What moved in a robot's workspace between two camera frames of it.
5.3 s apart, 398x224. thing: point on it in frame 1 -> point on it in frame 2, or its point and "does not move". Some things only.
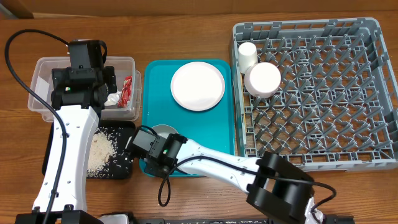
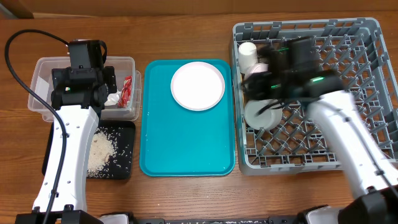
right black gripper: x=151 y=165 -> x=255 y=86
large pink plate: x=198 y=86 does not move
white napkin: x=113 y=98 does not move
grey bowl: x=164 y=130 -> x=266 y=120
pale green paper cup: x=247 y=55 does not move
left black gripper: x=61 y=77 does not move
